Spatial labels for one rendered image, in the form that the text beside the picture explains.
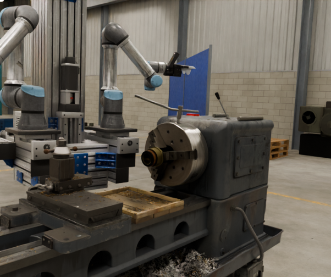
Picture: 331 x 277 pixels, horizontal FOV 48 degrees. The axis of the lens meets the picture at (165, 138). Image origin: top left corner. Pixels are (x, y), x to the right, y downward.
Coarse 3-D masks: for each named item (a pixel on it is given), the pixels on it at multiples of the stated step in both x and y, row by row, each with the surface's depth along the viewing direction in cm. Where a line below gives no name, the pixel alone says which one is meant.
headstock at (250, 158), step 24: (168, 120) 201; (192, 120) 192; (216, 120) 185; (240, 120) 193; (264, 120) 213; (216, 144) 180; (240, 144) 192; (264, 144) 214; (216, 168) 181; (240, 168) 195; (264, 168) 219; (192, 192) 191; (216, 192) 182
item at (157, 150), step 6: (150, 150) 171; (156, 150) 170; (144, 156) 173; (150, 156) 168; (156, 156) 169; (162, 156) 171; (144, 162) 171; (150, 162) 174; (156, 162) 169; (162, 162) 172
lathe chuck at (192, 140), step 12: (168, 132) 180; (180, 132) 174; (192, 132) 176; (168, 144) 180; (180, 144) 175; (192, 144) 171; (204, 156) 177; (168, 168) 180; (180, 168) 175; (192, 168) 172; (168, 180) 181; (180, 180) 176; (192, 180) 182
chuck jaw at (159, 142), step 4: (156, 128) 184; (152, 132) 181; (156, 132) 181; (152, 136) 182; (156, 136) 179; (160, 136) 181; (152, 140) 178; (156, 140) 178; (160, 140) 180; (152, 144) 176; (156, 144) 176; (160, 144) 178; (164, 144) 180; (160, 148) 178; (164, 148) 181
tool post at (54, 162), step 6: (54, 156) 141; (60, 156) 141; (66, 156) 142; (54, 162) 141; (60, 162) 139; (66, 162) 141; (72, 162) 143; (54, 168) 141; (60, 168) 139; (66, 168) 142; (72, 168) 143; (54, 174) 142; (60, 174) 140; (66, 174) 142; (72, 174) 144; (60, 180) 141
